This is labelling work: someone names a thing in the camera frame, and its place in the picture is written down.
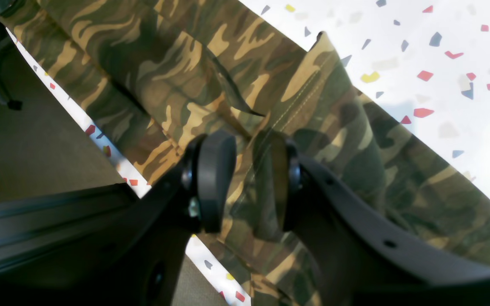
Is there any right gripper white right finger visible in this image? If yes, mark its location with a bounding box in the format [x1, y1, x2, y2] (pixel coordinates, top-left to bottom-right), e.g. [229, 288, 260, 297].
[254, 130, 490, 306]

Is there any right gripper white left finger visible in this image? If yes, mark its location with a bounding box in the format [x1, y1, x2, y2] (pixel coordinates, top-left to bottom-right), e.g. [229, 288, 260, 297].
[0, 130, 236, 306]

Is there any camouflage T-shirt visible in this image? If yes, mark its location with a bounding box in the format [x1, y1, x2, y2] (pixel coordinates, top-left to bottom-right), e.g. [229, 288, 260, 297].
[0, 0, 490, 306]

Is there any terrazzo pattern table cloth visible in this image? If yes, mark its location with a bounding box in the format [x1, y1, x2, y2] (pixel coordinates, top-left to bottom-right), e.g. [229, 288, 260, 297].
[4, 0, 490, 306]

